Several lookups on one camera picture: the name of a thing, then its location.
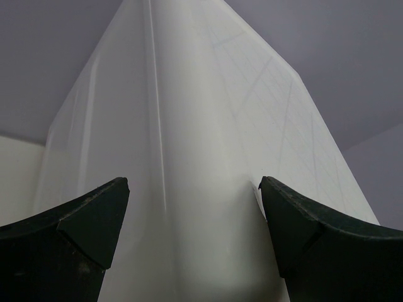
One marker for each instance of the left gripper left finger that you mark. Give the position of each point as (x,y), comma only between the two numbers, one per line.
(62,254)

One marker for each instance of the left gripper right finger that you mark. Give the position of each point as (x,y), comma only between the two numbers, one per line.
(326,255)

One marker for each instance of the white plastic drawer cabinet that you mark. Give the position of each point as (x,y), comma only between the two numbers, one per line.
(194,108)

